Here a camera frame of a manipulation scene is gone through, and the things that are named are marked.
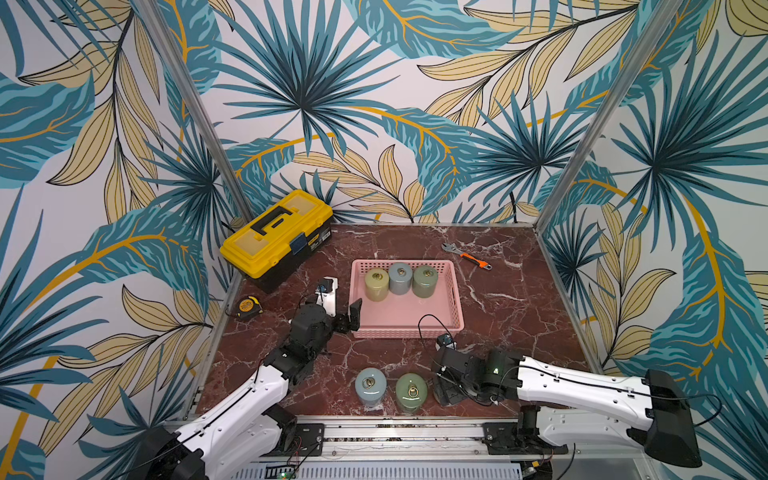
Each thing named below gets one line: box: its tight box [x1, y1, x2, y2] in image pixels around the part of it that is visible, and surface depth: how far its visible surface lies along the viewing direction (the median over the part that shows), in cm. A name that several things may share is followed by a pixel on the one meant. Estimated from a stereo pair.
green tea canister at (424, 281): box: [412, 265, 438, 299], surface depth 97 cm
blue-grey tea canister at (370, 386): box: [355, 367, 387, 407], surface depth 76 cm
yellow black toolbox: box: [219, 189, 334, 293], surface depth 96 cm
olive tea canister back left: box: [364, 268, 390, 302], surface depth 96 cm
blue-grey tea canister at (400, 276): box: [388, 262, 413, 295], surface depth 97 cm
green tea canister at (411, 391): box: [395, 372, 428, 413], surface depth 75 cm
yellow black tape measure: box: [236, 295, 263, 319], surface depth 95 cm
